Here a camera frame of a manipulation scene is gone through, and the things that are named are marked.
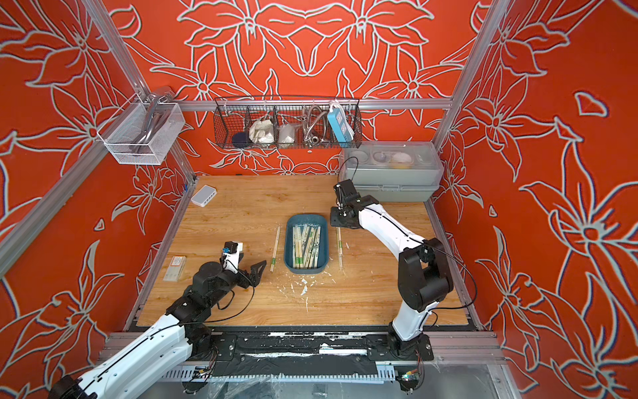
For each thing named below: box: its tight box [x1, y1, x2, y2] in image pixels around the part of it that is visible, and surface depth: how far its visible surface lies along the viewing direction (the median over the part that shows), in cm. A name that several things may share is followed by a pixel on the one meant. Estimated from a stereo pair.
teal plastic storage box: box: [284, 213, 329, 275], surface depth 95 cm
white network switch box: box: [191, 184, 218, 207], surface depth 112 cm
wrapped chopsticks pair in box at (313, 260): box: [307, 225, 322, 270], surface depth 96 cm
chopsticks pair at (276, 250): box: [269, 226, 281, 273], surface depth 97 cm
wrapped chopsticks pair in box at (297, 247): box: [292, 225, 305, 270], surface depth 96 cm
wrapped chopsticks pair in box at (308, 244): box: [304, 225, 315, 270], surface depth 97 cm
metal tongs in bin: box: [133, 94, 172, 152], surface depth 85 cm
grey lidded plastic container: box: [342, 140, 445, 203], surface depth 102 cm
